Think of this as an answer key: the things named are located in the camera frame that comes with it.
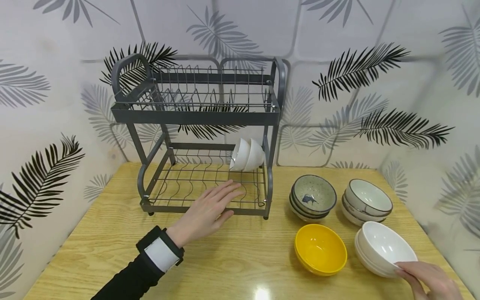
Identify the grey two-tier metal dish rack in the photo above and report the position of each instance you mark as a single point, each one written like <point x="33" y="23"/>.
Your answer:
<point x="195" y="117"/>

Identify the small white bowl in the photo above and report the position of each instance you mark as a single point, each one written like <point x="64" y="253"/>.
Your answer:
<point x="255" y="156"/>
<point x="238" y="153"/>

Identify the grey speckled fish-print bowl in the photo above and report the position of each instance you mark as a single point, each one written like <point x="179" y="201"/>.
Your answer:
<point x="299" y="209"/>
<point x="318" y="191"/>
<point x="300" y="216"/>

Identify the large plain white bowl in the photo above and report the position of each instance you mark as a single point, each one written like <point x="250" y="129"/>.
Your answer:
<point x="386" y="243"/>
<point x="365" y="262"/>

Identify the person's left ring finger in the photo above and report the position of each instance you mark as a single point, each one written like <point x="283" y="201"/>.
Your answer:
<point x="219" y="188"/>

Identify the white bowl with dark rim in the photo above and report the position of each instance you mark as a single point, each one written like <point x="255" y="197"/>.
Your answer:
<point x="351" y="210"/>
<point x="369" y="196"/>
<point x="350" y="218"/>

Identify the person's left thumb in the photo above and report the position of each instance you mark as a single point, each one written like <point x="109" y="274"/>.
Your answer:
<point x="225" y="218"/>

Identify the person's left little finger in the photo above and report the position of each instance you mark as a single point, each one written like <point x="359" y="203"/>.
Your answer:
<point x="205" y="196"/>

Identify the black wrist band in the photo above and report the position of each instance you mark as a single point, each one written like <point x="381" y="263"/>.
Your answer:
<point x="161" y="250"/>

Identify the person's left hand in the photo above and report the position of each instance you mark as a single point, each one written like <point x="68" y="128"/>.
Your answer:
<point x="198" y="216"/>

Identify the person's left middle finger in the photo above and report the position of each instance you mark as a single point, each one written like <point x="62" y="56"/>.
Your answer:
<point x="227" y="193"/>

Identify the person's right thumb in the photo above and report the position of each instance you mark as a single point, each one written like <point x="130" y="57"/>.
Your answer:
<point x="408" y="281"/>

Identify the yellow bowl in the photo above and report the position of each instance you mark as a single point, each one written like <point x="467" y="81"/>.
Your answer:
<point x="320" y="249"/>

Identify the person's left index finger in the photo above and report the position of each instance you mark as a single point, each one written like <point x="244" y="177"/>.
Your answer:
<point x="230" y="200"/>

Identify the person's right index finger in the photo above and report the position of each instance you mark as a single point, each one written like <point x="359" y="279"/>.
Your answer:
<point x="414" y="266"/>

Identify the person's left forearm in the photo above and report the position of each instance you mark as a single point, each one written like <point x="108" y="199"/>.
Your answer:
<point x="129" y="281"/>

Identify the person's right hand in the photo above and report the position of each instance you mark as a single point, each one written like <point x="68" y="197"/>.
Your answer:
<point x="437" y="285"/>

